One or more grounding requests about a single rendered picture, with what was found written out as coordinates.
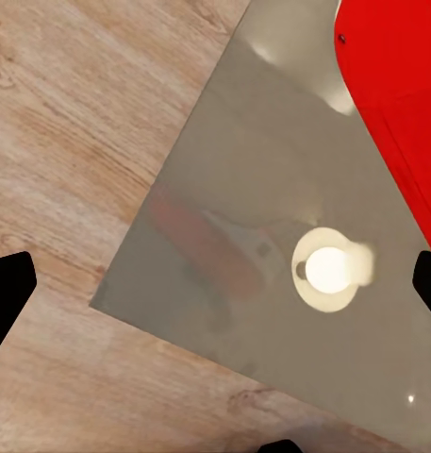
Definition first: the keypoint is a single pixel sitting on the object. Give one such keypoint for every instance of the radio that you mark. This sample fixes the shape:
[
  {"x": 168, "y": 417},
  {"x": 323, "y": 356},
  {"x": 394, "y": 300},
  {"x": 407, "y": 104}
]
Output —
[{"x": 383, "y": 49}]

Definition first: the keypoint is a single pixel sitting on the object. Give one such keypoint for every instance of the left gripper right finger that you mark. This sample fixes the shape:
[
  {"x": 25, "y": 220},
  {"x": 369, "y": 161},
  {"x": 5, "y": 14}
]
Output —
[{"x": 422, "y": 277}]

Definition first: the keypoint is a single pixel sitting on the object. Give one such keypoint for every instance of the coffee table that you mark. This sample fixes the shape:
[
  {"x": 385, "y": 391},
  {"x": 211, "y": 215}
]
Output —
[{"x": 275, "y": 241}]

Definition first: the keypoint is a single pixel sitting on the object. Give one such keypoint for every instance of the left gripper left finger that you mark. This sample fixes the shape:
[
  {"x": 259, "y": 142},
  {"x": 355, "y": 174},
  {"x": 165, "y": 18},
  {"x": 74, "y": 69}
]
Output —
[{"x": 17, "y": 283}]

